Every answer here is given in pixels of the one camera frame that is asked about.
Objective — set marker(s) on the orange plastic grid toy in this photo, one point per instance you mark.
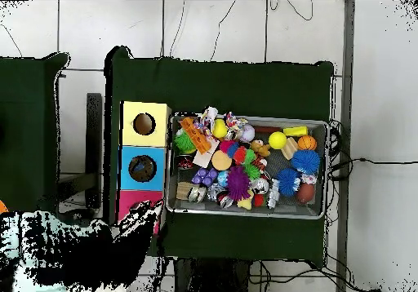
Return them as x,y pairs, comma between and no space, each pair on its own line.
196,135

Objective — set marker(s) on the green spiky toy with eyes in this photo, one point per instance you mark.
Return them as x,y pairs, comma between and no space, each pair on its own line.
184,142

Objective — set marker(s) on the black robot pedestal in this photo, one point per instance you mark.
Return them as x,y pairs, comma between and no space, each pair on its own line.
212,277

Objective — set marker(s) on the wooden three-hole box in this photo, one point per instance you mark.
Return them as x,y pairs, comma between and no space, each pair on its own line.
143,135

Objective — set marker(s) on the mint waffle cloth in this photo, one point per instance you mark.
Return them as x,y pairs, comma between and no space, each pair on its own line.
11,239

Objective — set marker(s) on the small orange basketball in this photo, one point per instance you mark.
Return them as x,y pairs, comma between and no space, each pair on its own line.
307,143

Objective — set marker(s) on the dark green table cloth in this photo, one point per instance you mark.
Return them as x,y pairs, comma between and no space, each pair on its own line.
29,109
228,86

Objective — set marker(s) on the orange foam disc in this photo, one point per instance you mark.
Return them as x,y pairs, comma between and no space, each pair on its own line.
221,160

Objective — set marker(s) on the reddish brown ball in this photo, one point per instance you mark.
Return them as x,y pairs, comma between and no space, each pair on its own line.
306,193

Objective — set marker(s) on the smooth yellow ball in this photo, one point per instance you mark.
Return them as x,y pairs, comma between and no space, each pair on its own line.
277,140

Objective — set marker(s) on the black upright panel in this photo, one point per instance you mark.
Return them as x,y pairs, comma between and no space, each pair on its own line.
94,142

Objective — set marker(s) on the large blue spiky ball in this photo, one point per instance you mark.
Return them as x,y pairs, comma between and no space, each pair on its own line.
306,162

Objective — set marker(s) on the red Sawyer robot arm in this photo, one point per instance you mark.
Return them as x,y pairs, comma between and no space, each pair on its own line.
91,256

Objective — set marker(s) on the purple spiky ball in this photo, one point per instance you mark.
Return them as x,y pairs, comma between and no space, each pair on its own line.
238,182

